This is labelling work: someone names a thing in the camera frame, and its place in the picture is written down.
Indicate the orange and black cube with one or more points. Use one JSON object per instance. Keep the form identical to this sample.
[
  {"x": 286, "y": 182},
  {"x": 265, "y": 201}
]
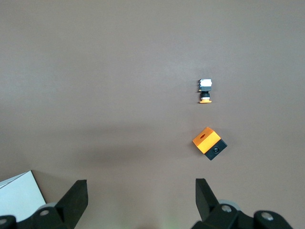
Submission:
[{"x": 206, "y": 140}]

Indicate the white drawer cabinet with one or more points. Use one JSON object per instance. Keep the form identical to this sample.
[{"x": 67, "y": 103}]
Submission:
[{"x": 21, "y": 195}]

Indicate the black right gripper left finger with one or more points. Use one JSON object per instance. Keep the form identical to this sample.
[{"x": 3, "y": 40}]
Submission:
[{"x": 69, "y": 207}]

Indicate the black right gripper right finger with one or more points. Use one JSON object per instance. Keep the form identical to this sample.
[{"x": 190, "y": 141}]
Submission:
[{"x": 207, "y": 207}]

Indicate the orange push button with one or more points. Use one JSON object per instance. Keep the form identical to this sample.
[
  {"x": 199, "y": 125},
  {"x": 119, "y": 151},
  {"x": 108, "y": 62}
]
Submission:
[{"x": 205, "y": 91}]

